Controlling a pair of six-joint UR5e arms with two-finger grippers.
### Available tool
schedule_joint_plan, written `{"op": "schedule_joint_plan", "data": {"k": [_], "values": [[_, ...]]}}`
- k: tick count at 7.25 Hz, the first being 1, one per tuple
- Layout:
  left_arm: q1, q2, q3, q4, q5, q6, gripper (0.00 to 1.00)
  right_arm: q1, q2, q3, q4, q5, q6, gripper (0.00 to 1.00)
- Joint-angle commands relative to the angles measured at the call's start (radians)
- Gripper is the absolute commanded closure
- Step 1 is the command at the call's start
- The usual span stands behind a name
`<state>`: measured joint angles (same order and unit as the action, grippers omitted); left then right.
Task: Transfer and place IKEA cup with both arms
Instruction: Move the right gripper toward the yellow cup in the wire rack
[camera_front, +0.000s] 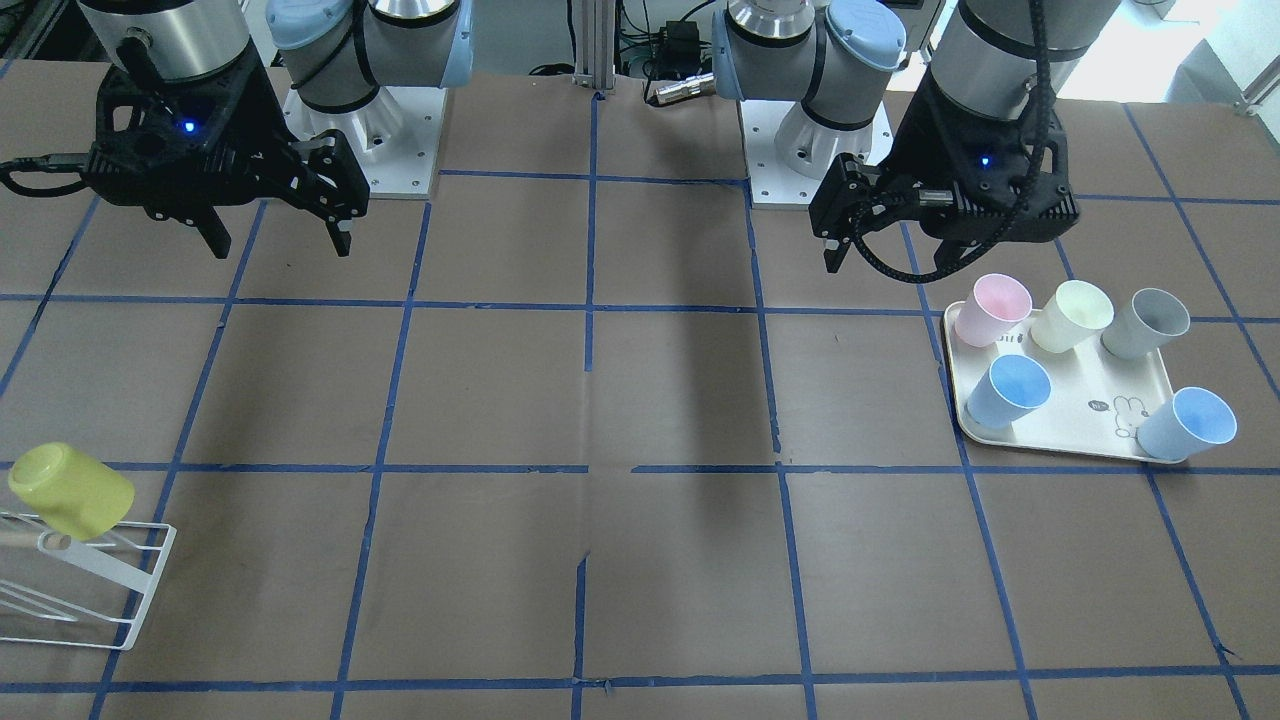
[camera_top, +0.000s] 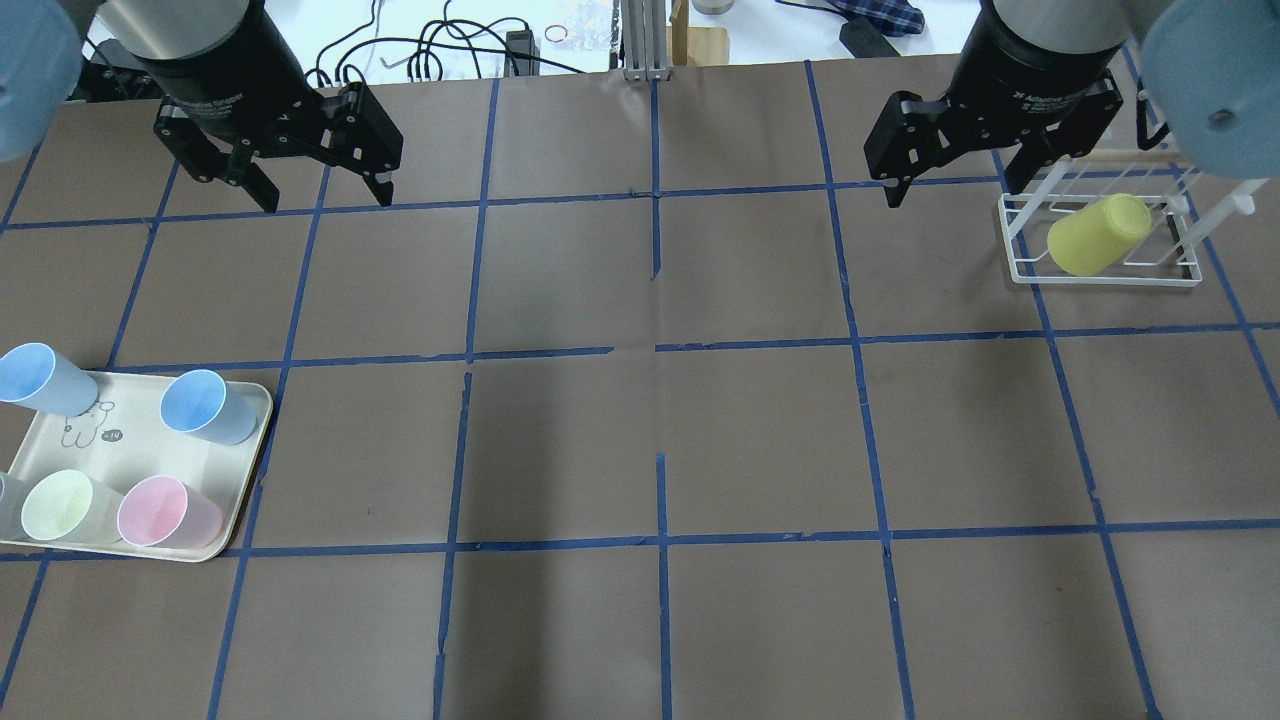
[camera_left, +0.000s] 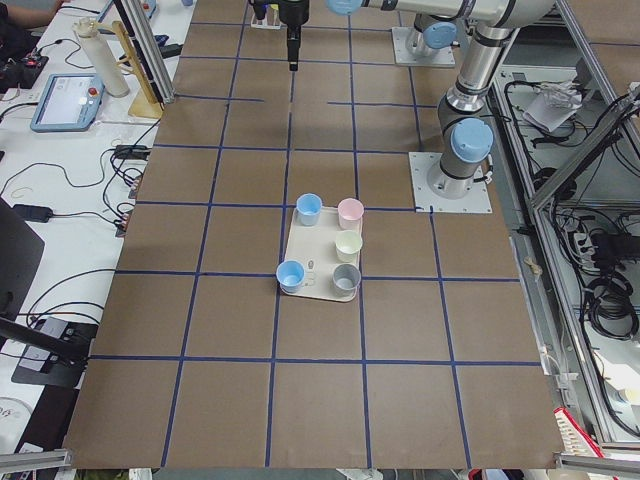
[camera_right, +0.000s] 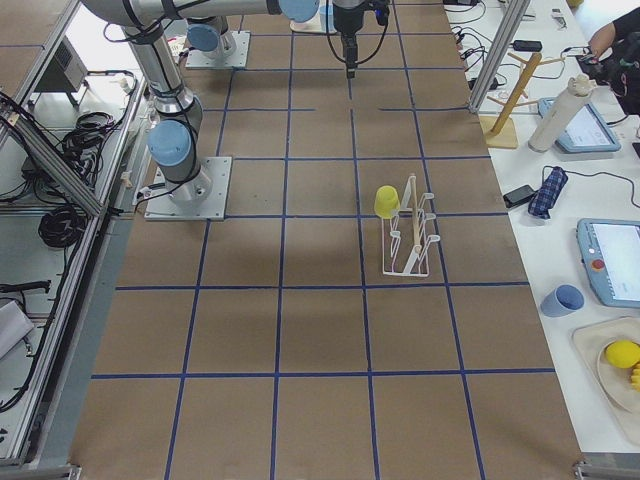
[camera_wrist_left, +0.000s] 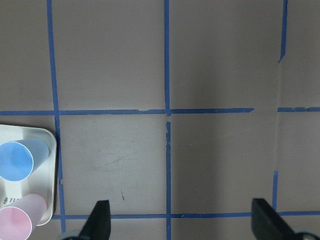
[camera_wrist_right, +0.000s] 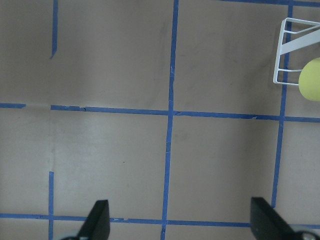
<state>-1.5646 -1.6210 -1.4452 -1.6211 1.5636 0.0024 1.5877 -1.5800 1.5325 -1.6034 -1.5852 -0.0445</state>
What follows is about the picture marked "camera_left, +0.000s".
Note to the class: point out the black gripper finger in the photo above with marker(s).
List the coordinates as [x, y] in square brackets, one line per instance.
[293, 46]

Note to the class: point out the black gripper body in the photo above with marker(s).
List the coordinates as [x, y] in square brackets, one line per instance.
[293, 14]

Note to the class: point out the blue cup back left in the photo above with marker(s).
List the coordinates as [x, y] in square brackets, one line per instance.
[308, 209]

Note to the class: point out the blue cup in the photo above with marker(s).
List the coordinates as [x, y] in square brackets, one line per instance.
[308, 209]
[290, 275]

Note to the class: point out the pink cup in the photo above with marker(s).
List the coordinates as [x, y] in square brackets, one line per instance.
[350, 213]

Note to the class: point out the cream white cup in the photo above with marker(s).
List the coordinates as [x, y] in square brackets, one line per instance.
[348, 244]

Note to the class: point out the blue cup front left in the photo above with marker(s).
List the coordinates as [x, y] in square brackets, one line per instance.
[290, 275]

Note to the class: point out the grey cup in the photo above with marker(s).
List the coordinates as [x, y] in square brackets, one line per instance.
[346, 279]

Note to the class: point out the wooden mug tree stand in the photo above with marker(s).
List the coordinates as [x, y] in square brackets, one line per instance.
[145, 104]

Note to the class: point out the beige plastic tray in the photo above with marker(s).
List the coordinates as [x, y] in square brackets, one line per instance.
[314, 248]

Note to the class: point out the blue teach pendant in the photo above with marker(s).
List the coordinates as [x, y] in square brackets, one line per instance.
[69, 103]

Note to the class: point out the crumpled white paper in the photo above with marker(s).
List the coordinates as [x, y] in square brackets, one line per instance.
[554, 104]

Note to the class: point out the person in black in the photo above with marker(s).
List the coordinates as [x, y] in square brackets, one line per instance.
[18, 22]

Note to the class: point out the black power adapter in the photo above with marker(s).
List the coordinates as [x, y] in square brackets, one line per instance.
[33, 213]

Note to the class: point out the black monitor stand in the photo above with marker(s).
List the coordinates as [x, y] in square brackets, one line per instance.
[56, 351]

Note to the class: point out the aluminium frame post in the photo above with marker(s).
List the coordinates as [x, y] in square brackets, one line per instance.
[148, 53]

